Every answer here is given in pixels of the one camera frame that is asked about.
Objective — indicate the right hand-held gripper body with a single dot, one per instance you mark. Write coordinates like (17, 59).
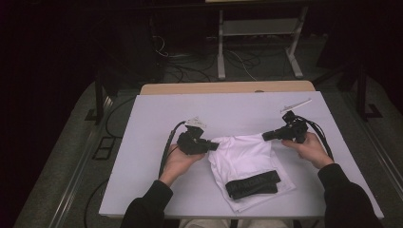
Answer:
(294, 128)

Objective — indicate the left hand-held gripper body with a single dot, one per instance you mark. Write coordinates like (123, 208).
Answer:
(190, 144)

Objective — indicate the white shorts with black waistband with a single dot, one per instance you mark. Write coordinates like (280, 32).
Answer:
(244, 155)

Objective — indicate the person's left hand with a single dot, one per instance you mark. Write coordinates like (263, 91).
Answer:
(177, 164)

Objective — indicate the person's right hand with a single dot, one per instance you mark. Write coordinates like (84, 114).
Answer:
(312, 152)

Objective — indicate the white board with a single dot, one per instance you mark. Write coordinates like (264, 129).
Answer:
(152, 126)

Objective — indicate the wooden table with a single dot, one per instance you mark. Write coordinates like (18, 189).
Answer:
(221, 87)

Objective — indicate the black metal stand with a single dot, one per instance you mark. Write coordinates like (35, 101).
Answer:
(99, 101)
(361, 95)

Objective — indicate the white metal stand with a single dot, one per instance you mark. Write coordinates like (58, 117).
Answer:
(220, 63)

